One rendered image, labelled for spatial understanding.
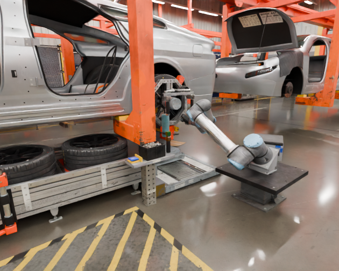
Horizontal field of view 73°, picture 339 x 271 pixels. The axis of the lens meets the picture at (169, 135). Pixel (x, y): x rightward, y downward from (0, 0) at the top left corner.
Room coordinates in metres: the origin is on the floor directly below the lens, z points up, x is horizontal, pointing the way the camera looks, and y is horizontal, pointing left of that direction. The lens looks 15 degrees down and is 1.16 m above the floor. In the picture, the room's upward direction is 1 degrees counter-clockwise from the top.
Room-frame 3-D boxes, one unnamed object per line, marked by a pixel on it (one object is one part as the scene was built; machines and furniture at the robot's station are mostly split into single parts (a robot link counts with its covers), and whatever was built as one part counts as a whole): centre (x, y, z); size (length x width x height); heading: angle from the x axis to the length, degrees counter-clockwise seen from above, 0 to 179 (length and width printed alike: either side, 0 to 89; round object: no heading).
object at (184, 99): (2.73, 0.01, 0.85); 0.54 x 0.07 x 0.54; 125
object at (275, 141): (2.96, -1.34, 0.17); 0.43 x 0.36 x 0.34; 155
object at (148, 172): (1.93, 0.20, 0.21); 0.10 x 0.10 x 0.42; 35
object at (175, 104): (2.67, -0.03, 0.85); 0.21 x 0.14 x 0.14; 35
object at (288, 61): (4.68, -2.33, 1.36); 0.71 x 0.30 x 0.51; 125
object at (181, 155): (2.86, 0.11, 0.13); 0.50 x 0.36 x 0.10; 125
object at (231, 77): (6.35, -3.27, 1.49); 4.95 x 1.86 x 1.59; 125
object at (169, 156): (1.95, 0.17, 0.44); 0.43 x 0.17 x 0.03; 125
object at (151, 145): (1.96, 0.16, 0.51); 0.20 x 0.14 x 0.13; 129
